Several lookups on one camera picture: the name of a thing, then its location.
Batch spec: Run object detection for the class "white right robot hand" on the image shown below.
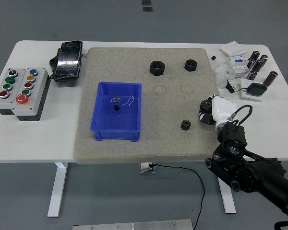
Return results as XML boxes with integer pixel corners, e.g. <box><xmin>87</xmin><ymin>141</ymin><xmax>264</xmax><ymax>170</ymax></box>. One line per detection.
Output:
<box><xmin>197</xmin><ymin>94</ymin><xmax>239</xmax><ymax>126</ymax></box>

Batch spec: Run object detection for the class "small black gear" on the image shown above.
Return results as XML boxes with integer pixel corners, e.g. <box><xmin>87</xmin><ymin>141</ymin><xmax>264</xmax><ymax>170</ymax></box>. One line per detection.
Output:
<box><xmin>180</xmin><ymin>119</ymin><xmax>193</xmax><ymax>131</ymax></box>

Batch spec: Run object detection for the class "small black hex nut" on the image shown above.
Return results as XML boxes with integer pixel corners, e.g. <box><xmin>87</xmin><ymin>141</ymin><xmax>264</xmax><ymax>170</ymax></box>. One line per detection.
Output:
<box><xmin>184</xmin><ymin>59</ymin><xmax>199</xmax><ymax>72</ymax></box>

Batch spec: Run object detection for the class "large black hex nut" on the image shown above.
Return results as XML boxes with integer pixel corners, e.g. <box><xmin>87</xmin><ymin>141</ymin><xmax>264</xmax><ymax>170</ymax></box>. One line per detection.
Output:
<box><xmin>149</xmin><ymin>60</ymin><xmax>166</xmax><ymax>77</ymax></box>

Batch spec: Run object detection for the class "blue plastic box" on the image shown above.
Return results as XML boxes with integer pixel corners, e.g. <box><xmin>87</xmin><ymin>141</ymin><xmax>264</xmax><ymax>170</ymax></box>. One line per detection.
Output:
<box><xmin>90</xmin><ymin>81</ymin><xmax>143</xmax><ymax>142</ymax></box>

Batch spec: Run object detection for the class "grey emergency-stop control box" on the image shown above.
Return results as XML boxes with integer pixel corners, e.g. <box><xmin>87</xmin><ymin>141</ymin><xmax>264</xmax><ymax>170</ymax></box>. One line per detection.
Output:
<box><xmin>11</xmin><ymin>67</ymin><xmax>51</xmax><ymax>122</ymax></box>

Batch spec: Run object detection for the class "grey four-button control box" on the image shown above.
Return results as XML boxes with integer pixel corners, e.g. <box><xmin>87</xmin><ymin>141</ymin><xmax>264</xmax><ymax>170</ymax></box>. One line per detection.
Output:
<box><xmin>0</xmin><ymin>68</ymin><xmax>27</xmax><ymax>116</ymax></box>

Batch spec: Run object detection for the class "white flat block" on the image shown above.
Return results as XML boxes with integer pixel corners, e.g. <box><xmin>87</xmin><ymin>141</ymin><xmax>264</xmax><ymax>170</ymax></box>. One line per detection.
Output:
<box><xmin>240</xmin><ymin>79</ymin><xmax>264</xmax><ymax>103</ymax></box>

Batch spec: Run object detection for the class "crumpled clear plastic bag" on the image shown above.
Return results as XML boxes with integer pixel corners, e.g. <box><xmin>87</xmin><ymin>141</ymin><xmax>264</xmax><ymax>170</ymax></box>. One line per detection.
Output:
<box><xmin>212</xmin><ymin>60</ymin><xmax>235</xmax><ymax>89</ymax></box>

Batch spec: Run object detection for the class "white circuit breaker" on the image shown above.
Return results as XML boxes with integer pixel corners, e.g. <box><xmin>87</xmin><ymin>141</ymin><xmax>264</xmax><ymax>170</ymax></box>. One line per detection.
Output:
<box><xmin>228</xmin><ymin>53</ymin><xmax>250</xmax><ymax>79</ymax></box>

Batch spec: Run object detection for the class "grey-brown foam mat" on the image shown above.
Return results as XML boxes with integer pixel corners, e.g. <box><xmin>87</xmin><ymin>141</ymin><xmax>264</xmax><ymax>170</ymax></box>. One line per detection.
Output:
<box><xmin>73</xmin><ymin>47</ymin><xmax>231</xmax><ymax>165</ymax></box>

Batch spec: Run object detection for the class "white table leg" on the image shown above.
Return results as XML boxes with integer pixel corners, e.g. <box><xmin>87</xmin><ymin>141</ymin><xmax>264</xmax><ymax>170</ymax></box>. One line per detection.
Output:
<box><xmin>47</xmin><ymin>162</ymin><xmax>69</xmax><ymax>218</ymax></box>
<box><xmin>217</xmin><ymin>178</ymin><xmax>237</xmax><ymax>214</ymax></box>

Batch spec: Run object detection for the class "grey metal plate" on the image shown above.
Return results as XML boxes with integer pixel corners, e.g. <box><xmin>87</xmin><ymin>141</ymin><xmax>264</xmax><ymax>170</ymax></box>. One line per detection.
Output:
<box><xmin>72</xmin><ymin>218</ymin><xmax>194</xmax><ymax>230</ymax></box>

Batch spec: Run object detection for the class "black wrapped device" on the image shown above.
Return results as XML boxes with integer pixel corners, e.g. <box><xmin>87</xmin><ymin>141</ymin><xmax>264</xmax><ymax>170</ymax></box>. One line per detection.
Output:
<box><xmin>49</xmin><ymin>40</ymin><xmax>84</xmax><ymax>84</ymax></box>

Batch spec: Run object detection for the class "black square adapter with cord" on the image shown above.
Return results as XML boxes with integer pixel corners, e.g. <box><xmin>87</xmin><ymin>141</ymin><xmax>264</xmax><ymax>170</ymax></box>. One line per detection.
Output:
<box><xmin>225</xmin><ymin>80</ymin><xmax>268</xmax><ymax>97</ymax></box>

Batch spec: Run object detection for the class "white switch plate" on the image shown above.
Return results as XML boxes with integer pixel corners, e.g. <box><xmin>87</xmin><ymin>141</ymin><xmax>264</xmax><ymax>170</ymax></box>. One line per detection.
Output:
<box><xmin>220</xmin><ymin>41</ymin><xmax>247</xmax><ymax>57</ymax></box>

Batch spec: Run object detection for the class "black power cable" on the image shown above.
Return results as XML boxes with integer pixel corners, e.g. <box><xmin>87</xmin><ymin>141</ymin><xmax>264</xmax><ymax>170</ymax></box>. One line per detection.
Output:
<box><xmin>149</xmin><ymin>163</ymin><xmax>206</xmax><ymax>230</ymax></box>

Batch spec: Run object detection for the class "table socket bracket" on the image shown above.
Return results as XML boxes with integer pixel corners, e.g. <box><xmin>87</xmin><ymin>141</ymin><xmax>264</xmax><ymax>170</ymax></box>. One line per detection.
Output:
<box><xmin>137</xmin><ymin>162</ymin><xmax>157</xmax><ymax>173</ymax></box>

